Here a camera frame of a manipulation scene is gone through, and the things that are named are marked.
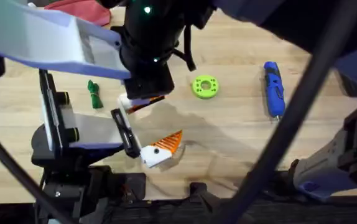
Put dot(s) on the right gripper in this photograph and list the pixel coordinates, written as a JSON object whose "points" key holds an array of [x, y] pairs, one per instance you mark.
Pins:
{"points": [[147, 37]]}

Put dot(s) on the red bucket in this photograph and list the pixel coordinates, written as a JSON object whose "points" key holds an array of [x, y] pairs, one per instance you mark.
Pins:
{"points": [[82, 9]]}

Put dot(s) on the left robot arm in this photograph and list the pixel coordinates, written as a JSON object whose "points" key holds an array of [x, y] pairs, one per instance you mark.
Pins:
{"points": [[26, 34]]}

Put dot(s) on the black rail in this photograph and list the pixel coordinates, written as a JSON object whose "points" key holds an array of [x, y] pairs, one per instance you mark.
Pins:
{"points": [[290, 214]]}

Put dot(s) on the green toy vegetable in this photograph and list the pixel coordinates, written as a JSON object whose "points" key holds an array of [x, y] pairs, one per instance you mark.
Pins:
{"points": [[94, 95]]}

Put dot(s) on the green disc with holes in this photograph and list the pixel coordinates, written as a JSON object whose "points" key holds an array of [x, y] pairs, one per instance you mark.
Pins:
{"points": [[205, 87]]}

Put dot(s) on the black upright wrist plate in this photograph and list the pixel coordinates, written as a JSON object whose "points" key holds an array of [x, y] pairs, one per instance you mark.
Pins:
{"points": [[50, 109]]}

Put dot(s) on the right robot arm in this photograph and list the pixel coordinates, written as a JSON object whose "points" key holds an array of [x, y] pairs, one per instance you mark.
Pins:
{"points": [[318, 165]]}

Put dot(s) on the blue electric screwdriver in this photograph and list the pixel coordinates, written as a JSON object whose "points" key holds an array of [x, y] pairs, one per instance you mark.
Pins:
{"points": [[274, 90]]}

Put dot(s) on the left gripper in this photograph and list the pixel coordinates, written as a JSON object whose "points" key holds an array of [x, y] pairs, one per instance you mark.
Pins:
{"points": [[97, 129]]}

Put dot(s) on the orange ribbed wedge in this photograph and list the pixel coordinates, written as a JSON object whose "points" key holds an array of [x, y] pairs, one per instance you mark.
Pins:
{"points": [[156, 99]]}

